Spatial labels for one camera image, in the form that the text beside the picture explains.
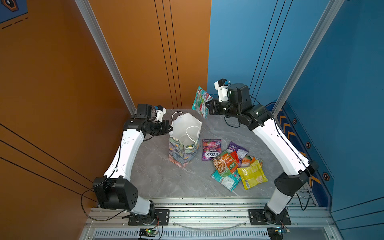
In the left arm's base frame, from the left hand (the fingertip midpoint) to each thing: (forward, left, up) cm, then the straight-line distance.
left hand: (172, 126), depth 79 cm
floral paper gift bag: (-8, -7, -1) cm, 11 cm away
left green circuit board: (-44, +10, -27) cm, 52 cm away
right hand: (+1, -16, +15) cm, 22 cm away
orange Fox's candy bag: (-7, -44, -22) cm, 50 cm away
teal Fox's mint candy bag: (-21, -32, -23) cm, 44 cm away
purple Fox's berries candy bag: (-1, -22, -21) cm, 31 cm away
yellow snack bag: (-18, -44, -19) cm, 51 cm away
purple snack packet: (-3, -41, -21) cm, 46 cm away
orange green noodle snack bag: (-11, -31, -20) cm, 38 cm away
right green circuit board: (-43, -54, -24) cm, 73 cm away
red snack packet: (-6, -37, -21) cm, 42 cm away
